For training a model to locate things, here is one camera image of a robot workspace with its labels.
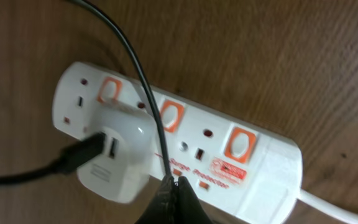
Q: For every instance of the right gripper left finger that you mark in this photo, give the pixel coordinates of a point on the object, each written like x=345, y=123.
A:
x=161, y=209

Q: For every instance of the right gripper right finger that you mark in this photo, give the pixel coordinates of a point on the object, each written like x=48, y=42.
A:
x=188, y=207

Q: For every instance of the white USB charger plug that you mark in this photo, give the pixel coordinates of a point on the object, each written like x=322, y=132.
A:
x=123, y=168

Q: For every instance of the white power strip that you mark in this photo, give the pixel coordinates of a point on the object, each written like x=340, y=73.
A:
x=245, y=171

